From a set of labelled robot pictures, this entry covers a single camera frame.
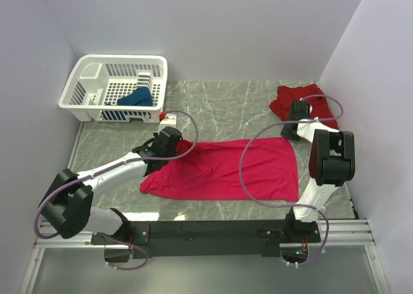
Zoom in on white plastic basket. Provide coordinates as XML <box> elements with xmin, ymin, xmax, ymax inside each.
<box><xmin>58</xmin><ymin>54</ymin><xmax>168</xmax><ymax>123</ymax></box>

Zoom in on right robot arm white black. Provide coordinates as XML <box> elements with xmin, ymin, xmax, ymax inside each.
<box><xmin>281</xmin><ymin>100</ymin><xmax>356</xmax><ymax>242</ymax></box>

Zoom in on blue t shirt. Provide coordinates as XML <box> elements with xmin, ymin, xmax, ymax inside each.
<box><xmin>102</xmin><ymin>86</ymin><xmax>153</xmax><ymax>121</ymax></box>

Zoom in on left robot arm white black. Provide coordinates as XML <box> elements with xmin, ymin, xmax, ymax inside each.
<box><xmin>35</xmin><ymin>126</ymin><xmax>182</xmax><ymax>244</ymax></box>

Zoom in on dark red folded t shirt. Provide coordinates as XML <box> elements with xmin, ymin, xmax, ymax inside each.
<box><xmin>268</xmin><ymin>84</ymin><xmax>333</xmax><ymax>121</ymax></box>

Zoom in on black base beam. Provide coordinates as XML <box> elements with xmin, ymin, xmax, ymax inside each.
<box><xmin>92</xmin><ymin>220</ymin><xmax>321</xmax><ymax>258</ymax></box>

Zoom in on pink t shirt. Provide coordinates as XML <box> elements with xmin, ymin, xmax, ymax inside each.
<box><xmin>139</xmin><ymin>137</ymin><xmax>299</xmax><ymax>202</ymax></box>

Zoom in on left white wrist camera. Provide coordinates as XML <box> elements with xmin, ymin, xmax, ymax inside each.
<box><xmin>159</xmin><ymin>112</ymin><xmax>177</xmax><ymax>130</ymax></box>

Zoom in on aluminium rail frame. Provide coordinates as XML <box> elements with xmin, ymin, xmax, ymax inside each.
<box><xmin>19</xmin><ymin>122</ymin><xmax>390</xmax><ymax>293</ymax></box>

